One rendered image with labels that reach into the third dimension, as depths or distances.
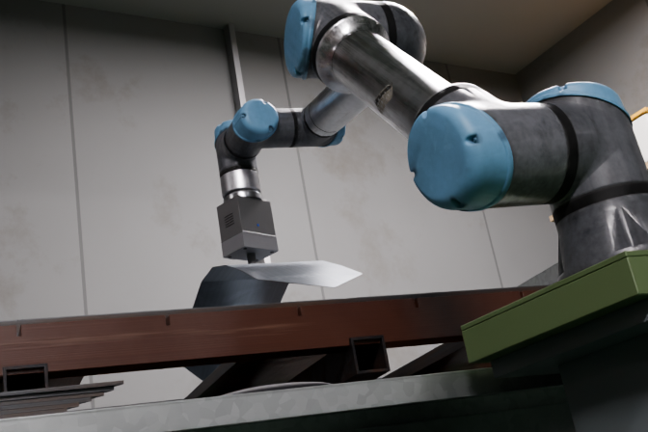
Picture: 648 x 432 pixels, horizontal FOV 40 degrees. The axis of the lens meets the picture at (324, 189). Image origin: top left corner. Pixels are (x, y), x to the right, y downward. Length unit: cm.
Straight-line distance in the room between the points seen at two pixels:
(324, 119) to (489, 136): 71
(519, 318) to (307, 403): 24
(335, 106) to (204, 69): 324
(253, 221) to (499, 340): 79
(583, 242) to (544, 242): 462
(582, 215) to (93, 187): 340
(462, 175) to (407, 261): 395
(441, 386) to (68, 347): 45
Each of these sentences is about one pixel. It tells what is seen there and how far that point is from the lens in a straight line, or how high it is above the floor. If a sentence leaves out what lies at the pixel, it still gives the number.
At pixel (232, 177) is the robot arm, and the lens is 172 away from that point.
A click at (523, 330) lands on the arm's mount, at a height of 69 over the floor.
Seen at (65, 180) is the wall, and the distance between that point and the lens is 422.
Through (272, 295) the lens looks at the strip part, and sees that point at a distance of 179.
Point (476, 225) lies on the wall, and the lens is 531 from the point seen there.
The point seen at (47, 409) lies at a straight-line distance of 100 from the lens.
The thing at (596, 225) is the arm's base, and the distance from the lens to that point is 101.
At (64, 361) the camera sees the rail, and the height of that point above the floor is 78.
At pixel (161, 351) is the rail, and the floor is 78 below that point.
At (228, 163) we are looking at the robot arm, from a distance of 173.
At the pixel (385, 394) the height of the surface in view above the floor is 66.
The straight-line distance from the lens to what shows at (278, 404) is 97.
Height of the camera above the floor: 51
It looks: 22 degrees up
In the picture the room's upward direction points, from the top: 10 degrees counter-clockwise
